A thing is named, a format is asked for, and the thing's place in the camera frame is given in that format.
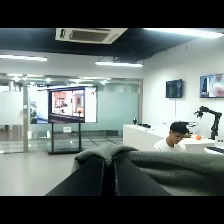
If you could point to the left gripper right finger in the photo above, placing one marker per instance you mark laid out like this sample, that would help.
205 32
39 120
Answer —
133 181

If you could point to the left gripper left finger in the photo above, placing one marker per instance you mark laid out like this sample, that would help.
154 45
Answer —
85 180

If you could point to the olive green garment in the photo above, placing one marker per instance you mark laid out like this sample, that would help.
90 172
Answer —
186 170

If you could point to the black robot arm on counter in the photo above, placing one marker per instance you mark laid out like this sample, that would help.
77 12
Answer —
215 123

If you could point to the white counter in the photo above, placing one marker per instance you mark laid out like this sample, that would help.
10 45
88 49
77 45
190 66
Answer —
140 136

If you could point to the person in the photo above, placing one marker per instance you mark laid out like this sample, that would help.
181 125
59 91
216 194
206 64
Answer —
171 141

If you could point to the large screen on black stand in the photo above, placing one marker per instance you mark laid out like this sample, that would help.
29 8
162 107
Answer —
71 106

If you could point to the ceiling air conditioner unit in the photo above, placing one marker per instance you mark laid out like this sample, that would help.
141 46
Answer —
90 35

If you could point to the wall monitor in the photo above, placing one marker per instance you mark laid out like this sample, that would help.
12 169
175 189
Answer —
212 85
174 88

